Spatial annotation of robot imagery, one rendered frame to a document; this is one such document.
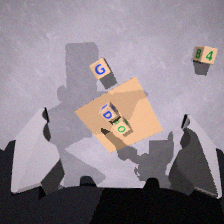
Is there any peach flat mat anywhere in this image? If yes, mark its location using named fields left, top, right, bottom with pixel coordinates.
left=75, top=76, right=163, bottom=153

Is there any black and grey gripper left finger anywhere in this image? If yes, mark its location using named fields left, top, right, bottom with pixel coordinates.
left=0, top=108, right=65, bottom=224

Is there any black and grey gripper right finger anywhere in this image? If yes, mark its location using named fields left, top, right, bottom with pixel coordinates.
left=168, top=114, right=224, bottom=224

